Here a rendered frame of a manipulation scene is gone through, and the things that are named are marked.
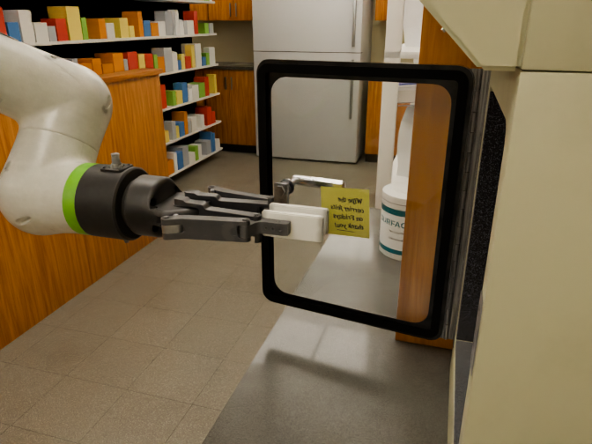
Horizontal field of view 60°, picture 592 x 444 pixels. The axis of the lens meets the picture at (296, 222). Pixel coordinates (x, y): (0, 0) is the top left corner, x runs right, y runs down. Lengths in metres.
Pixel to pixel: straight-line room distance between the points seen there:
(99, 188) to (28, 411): 1.82
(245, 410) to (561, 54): 0.58
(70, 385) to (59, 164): 1.83
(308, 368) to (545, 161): 0.54
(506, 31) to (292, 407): 0.56
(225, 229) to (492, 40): 0.33
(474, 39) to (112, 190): 0.43
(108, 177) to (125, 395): 1.75
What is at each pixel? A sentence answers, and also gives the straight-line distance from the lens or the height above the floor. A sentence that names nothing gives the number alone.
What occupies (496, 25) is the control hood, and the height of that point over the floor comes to 1.44.
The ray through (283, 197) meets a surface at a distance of 0.78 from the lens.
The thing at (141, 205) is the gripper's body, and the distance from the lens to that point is 0.61.
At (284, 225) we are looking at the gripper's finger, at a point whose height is 1.23.
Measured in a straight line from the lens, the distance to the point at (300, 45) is 5.48.
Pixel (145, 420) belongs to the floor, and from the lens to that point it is 2.19.
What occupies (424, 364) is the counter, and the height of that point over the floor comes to 0.94.
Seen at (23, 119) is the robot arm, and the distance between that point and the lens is 0.74.
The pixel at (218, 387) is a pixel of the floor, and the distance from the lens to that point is 2.28.
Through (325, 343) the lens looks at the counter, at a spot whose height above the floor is 0.94.
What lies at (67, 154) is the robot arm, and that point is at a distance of 0.71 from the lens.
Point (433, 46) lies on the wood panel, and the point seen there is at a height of 1.41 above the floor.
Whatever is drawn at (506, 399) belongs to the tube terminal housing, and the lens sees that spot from 0.48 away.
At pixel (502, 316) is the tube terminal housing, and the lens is 0.43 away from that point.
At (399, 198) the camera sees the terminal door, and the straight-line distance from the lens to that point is 0.73.
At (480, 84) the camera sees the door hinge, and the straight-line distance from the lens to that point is 0.69.
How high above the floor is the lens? 1.44
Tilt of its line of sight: 22 degrees down
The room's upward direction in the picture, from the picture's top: straight up
